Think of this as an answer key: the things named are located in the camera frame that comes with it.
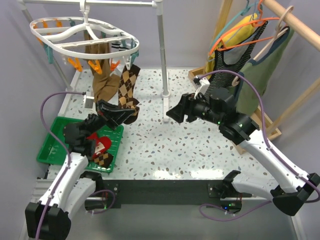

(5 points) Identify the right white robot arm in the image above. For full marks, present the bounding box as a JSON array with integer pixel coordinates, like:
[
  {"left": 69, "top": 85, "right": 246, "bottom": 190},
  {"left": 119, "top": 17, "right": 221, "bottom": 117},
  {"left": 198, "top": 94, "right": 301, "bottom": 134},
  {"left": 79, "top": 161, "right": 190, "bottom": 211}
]
[{"left": 166, "top": 88, "right": 320, "bottom": 216}]

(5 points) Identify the brown argyle sock front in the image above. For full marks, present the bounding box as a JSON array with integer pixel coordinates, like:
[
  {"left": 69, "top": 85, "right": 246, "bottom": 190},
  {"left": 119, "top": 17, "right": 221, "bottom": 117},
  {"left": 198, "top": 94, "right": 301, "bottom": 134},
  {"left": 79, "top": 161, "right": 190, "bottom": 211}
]
[{"left": 93, "top": 152, "right": 114, "bottom": 169}]

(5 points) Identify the white metal drying rack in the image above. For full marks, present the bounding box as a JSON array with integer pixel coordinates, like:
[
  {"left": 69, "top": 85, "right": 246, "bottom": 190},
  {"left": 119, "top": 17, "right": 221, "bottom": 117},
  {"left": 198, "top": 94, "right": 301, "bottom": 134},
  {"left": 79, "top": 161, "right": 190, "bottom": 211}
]
[{"left": 18, "top": 0, "right": 170, "bottom": 111}]

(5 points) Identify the white striped sock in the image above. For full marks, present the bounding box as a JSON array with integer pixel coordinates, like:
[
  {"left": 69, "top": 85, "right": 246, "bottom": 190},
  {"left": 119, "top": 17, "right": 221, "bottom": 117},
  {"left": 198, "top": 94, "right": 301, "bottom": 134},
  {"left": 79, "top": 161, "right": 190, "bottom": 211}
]
[{"left": 111, "top": 41, "right": 131, "bottom": 52}]

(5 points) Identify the yellow shirt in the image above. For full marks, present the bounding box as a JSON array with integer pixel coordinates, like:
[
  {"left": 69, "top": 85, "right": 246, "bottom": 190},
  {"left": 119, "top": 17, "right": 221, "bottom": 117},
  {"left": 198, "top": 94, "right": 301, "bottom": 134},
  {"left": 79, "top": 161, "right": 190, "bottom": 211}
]
[{"left": 204, "top": 24, "right": 256, "bottom": 73}]

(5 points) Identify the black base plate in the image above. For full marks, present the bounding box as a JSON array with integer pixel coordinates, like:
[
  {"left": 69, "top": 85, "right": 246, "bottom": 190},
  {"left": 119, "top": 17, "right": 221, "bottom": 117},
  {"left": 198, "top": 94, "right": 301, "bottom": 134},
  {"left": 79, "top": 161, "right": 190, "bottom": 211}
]
[{"left": 103, "top": 180, "right": 252, "bottom": 209}]

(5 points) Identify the purple cable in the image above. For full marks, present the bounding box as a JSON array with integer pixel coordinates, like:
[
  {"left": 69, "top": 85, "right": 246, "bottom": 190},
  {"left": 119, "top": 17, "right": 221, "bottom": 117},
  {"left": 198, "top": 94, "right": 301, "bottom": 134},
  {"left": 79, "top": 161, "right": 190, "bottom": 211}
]
[
  {"left": 197, "top": 69, "right": 320, "bottom": 222},
  {"left": 33, "top": 91, "right": 87, "bottom": 240}
]

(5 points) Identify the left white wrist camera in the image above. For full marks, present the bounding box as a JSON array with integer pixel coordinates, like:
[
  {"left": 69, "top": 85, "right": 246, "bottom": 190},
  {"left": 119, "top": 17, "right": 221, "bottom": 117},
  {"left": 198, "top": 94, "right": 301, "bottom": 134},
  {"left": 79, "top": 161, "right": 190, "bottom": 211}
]
[{"left": 83, "top": 91, "right": 95, "bottom": 109}]

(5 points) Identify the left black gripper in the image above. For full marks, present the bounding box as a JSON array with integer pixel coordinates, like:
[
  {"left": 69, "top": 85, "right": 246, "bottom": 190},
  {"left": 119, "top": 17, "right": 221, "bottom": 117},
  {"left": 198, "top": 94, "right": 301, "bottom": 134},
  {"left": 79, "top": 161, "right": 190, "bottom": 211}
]
[{"left": 82, "top": 99, "right": 135, "bottom": 137}]

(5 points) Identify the green plastic tray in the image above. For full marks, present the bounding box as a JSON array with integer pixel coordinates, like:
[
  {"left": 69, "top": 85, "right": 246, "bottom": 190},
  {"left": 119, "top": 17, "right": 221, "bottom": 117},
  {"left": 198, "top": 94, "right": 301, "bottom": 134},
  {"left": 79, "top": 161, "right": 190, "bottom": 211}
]
[{"left": 36, "top": 116, "right": 124, "bottom": 173}]

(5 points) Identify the red christmas sock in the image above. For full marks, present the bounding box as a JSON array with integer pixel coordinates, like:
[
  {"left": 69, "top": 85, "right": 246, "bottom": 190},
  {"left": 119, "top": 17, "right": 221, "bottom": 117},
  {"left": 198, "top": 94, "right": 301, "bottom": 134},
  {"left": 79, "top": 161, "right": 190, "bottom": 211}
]
[{"left": 86, "top": 132, "right": 112, "bottom": 159}]

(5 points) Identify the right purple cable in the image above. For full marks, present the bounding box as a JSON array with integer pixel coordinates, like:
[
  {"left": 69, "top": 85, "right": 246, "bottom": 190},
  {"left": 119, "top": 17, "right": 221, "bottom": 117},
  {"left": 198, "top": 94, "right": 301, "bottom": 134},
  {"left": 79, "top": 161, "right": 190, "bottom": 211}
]
[{"left": 197, "top": 69, "right": 320, "bottom": 222}]

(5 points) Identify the white round clip hanger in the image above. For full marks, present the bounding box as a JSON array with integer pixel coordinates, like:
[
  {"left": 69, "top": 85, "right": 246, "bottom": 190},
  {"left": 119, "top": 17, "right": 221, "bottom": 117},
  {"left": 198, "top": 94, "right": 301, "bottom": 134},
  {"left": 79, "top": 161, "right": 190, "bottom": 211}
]
[{"left": 29, "top": 0, "right": 140, "bottom": 75}]

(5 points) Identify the brown argyle sock back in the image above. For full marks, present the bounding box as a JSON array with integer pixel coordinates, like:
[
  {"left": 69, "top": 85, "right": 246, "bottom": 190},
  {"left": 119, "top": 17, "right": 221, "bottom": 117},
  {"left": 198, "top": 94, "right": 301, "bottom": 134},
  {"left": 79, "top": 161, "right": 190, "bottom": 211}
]
[{"left": 118, "top": 64, "right": 141, "bottom": 125}]

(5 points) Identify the wooden clothes hanger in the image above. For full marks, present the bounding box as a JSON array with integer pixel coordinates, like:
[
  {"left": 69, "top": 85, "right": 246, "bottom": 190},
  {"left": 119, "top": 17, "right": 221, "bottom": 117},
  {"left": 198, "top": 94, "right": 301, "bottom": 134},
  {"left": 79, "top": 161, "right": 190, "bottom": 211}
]
[{"left": 232, "top": 5, "right": 295, "bottom": 87}]

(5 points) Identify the green tank top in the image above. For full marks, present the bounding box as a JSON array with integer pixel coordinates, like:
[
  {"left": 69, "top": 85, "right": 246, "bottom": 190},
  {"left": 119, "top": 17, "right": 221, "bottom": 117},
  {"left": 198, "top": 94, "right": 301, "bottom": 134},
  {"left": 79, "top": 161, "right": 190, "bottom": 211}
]
[{"left": 236, "top": 26, "right": 294, "bottom": 116}]

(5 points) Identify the orange clothes hanger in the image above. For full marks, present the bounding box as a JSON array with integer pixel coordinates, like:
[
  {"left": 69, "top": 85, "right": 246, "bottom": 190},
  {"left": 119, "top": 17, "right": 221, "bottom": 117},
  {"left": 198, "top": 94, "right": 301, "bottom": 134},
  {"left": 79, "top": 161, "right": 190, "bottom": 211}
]
[{"left": 208, "top": 0, "right": 279, "bottom": 60}]

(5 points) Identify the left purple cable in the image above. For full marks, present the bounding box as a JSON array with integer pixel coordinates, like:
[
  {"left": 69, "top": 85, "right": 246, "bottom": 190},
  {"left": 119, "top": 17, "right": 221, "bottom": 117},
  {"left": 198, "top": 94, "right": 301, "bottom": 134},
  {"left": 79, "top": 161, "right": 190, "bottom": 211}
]
[{"left": 33, "top": 91, "right": 87, "bottom": 240}]

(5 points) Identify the brown argyle sock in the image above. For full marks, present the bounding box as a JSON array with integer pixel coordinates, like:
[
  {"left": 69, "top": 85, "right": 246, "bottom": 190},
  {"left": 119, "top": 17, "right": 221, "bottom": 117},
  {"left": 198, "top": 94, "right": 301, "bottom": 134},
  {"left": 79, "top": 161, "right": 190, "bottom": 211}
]
[
  {"left": 93, "top": 152, "right": 114, "bottom": 169},
  {"left": 118, "top": 64, "right": 141, "bottom": 125}
]

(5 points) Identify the teal clothes hanger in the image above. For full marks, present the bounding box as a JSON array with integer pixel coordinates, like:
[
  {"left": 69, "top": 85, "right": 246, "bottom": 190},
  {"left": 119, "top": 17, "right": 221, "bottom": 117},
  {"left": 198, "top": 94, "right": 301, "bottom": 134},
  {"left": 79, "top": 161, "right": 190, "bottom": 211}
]
[{"left": 210, "top": 0, "right": 259, "bottom": 65}]

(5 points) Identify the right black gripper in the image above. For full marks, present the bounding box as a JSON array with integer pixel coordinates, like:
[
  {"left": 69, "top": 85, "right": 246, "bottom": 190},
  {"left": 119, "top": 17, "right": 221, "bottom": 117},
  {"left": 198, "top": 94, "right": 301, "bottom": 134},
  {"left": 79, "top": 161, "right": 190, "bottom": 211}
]
[{"left": 165, "top": 90, "right": 223, "bottom": 125}]

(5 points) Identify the wooden clothes rack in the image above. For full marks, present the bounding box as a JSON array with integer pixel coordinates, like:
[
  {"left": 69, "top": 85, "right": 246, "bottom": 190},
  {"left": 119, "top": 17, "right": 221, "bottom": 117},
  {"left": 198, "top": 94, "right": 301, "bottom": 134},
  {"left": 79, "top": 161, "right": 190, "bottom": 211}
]
[{"left": 187, "top": 0, "right": 320, "bottom": 155}]

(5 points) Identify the black striped tank top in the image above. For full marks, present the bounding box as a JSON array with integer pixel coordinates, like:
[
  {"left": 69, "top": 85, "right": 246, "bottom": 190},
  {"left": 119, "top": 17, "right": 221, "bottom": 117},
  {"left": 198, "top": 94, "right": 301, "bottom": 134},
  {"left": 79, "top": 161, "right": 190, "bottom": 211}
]
[{"left": 207, "top": 20, "right": 269, "bottom": 91}]

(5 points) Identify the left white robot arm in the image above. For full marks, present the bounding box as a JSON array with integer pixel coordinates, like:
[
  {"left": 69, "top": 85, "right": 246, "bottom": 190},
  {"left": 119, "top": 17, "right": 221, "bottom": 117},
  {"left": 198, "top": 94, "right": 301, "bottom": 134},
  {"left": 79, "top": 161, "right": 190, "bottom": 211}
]
[{"left": 25, "top": 100, "right": 135, "bottom": 240}]

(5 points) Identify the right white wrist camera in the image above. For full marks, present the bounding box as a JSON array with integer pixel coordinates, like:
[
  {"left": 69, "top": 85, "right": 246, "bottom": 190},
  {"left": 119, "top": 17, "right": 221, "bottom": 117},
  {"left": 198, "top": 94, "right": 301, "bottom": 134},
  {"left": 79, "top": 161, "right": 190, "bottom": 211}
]
[{"left": 193, "top": 76, "right": 210, "bottom": 99}]

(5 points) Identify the tan plain sock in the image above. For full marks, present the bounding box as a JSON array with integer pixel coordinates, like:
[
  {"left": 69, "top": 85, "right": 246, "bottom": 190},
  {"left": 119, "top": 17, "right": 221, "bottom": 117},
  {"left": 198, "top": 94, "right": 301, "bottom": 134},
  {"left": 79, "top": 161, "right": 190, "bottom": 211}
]
[{"left": 85, "top": 43, "right": 120, "bottom": 103}]

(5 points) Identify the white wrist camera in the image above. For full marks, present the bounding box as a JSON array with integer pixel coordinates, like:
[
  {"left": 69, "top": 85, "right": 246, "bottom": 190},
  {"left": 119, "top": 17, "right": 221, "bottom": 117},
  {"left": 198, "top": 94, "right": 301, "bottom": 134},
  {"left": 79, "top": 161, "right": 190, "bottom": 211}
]
[
  {"left": 83, "top": 91, "right": 95, "bottom": 109},
  {"left": 193, "top": 76, "right": 210, "bottom": 99}
]

